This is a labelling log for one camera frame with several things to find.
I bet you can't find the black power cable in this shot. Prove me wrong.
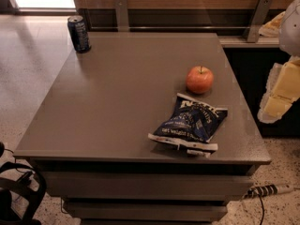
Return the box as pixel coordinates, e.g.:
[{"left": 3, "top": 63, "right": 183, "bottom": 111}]
[{"left": 256, "top": 194, "right": 266, "bottom": 225}]

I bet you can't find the right metal bracket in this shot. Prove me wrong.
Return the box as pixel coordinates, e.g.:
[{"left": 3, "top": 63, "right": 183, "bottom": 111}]
[{"left": 243, "top": 0, "right": 273, "bottom": 43}]

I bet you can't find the red apple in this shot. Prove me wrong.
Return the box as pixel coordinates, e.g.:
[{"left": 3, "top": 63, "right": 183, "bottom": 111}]
[{"left": 186, "top": 66, "right": 214, "bottom": 94}]

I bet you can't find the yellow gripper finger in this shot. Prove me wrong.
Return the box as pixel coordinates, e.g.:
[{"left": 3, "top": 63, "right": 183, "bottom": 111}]
[
  {"left": 257, "top": 57, "right": 300, "bottom": 124},
  {"left": 259, "top": 12, "right": 285, "bottom": 38}
]

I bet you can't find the white power strip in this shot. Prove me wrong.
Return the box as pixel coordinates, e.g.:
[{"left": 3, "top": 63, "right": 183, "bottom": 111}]
[{"left": 244, "top": 184, "right": 294, "bottom": 199}]

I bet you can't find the left metal bracket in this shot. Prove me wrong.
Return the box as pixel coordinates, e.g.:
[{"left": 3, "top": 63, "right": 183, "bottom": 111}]
[{"left": 114, "top": 0, "right": 129, "bottom": 32}]

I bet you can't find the blue pepsi can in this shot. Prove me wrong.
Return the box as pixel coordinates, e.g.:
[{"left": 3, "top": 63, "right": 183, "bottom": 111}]
[{"left": 67, "top": 15, "right": 91, "bottom": 53}]

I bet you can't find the grey drawer cabinet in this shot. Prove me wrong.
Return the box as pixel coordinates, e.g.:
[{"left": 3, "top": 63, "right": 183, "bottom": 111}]
[{"left": 15, "top": 33, "right": 270, "bottom": 225}]

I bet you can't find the dark blue chip bag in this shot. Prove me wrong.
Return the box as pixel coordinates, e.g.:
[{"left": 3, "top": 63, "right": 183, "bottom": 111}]
[{"left": 148, "top": 93, "right": 228, "bottom": 158}]

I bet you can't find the metal bracket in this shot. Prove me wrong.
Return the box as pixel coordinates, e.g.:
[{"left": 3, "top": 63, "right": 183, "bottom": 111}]
[
  {"left": 114, "top": 0, "right": 129, "bottom": 32},
  {"left": 243, "top": 0, "right": 273, "bottom": 43}
]

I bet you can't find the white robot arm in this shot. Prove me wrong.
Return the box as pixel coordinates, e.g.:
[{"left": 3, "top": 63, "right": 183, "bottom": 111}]
[{"left": 257, "top": 0, "right": 300, "bottom": 124}]

